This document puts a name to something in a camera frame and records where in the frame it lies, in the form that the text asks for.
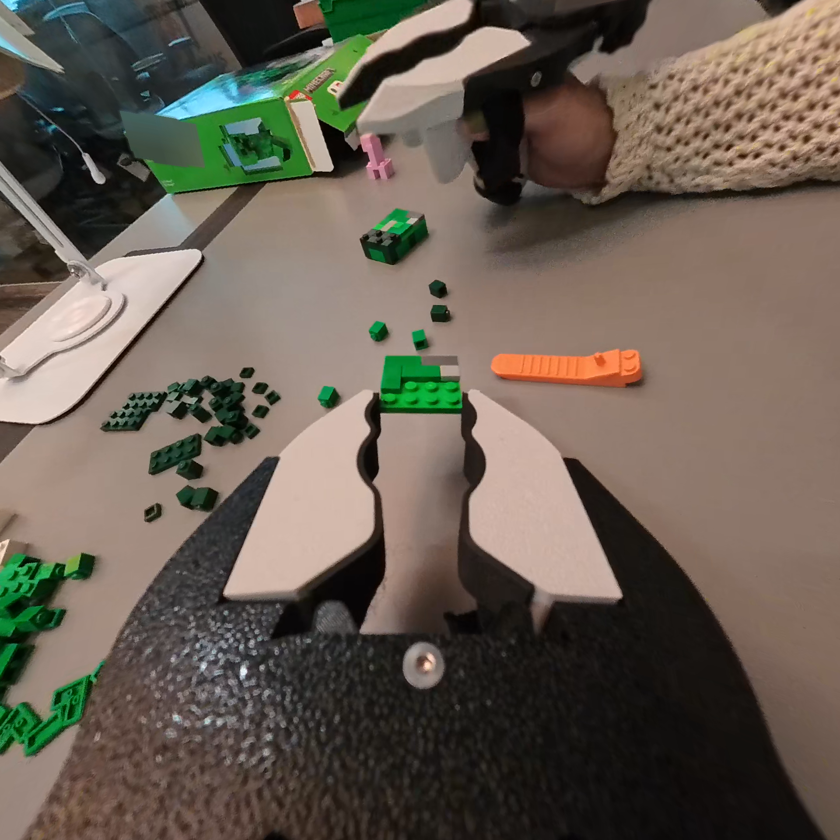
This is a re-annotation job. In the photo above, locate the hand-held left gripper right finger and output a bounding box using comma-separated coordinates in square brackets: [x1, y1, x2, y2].
[458, 390, 624, 635]

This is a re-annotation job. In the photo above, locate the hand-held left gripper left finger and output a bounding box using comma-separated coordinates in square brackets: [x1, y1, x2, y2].
[223, 390, 386, 603]

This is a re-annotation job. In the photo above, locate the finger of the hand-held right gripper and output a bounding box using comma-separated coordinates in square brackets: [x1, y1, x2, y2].
[356, 29, 534, 186]
[336, 0, 478, 111]

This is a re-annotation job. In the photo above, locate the green lego build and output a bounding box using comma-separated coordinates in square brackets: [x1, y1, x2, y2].
[378, 354, 466, 414]

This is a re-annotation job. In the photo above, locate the person's right forearm, cream knit sleeve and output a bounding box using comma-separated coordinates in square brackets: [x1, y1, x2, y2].
[570, 0, 840, 206]

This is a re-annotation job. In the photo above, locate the pink lego figure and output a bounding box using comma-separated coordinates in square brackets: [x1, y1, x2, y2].
[360, 133, 396, 182]

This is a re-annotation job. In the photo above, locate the green and black lego head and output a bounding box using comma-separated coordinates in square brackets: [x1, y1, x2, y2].
[359, 208, 430, 266]

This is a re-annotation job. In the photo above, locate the green lego box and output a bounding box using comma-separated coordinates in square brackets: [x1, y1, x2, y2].
[143, 34, 376, 196]

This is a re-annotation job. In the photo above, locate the person's right hand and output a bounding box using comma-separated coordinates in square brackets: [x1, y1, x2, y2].
[524, 71, 619, 193]

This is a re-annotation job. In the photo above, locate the green printed packaging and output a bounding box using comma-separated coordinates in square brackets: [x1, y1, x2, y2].
[320, 0, 421, 44]

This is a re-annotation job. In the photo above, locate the pile of dark green pieces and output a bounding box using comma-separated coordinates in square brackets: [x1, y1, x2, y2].
[100, 366, 282, 524]

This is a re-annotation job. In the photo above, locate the orange brick separator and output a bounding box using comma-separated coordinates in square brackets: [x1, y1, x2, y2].
[490, 348, 644, 389]

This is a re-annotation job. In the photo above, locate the pile of bright green pieces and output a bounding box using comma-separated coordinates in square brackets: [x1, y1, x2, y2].
[0, 553, 107, 757]

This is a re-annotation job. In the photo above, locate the white cable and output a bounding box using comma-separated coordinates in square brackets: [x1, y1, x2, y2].
[25, 98, 108, 186]

